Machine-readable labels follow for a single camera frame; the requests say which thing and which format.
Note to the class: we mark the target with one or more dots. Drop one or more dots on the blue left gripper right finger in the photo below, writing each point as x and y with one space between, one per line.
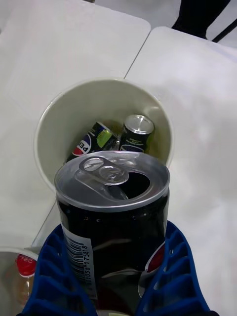
175 284

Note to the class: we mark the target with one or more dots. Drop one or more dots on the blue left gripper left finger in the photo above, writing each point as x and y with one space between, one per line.
51 284

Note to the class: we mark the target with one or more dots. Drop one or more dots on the black drink can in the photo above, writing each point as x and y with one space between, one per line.
138 126
118 234
98 138

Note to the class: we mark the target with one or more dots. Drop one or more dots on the clear bottle with red cap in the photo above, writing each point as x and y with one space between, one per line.
26 265

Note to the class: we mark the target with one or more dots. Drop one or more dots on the yellow-green plastic bin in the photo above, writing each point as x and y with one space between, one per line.
81 106

